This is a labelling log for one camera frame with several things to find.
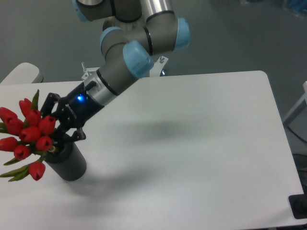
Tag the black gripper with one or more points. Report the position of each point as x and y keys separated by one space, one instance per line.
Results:
x=72 y=111

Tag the red tulip bouquet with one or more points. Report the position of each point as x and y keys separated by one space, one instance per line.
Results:
x=33 y=135

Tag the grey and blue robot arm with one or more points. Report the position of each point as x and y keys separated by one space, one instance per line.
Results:
x=128 y=57

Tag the dark grey ribbed vase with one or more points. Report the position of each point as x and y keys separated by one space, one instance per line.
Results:
x=67 y=161

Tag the white chair back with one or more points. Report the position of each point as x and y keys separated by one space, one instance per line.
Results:
x=24 y=73

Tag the black device at table edge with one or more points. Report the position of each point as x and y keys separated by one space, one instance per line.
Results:
x=298 y=205

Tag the clear bag with blue items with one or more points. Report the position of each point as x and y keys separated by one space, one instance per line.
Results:
x=296 y=7

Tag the white furniture frame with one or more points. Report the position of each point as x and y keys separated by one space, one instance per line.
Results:
x=297 y=108

